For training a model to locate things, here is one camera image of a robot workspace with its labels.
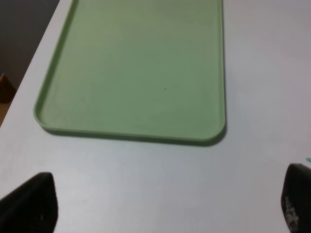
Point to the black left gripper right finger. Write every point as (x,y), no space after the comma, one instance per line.
(296,198)

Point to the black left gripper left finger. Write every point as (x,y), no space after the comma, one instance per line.
(30,208)

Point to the green plastic tray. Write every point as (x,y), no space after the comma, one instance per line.
(141,70)

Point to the brown wooden box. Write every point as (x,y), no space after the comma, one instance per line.
(7,91)

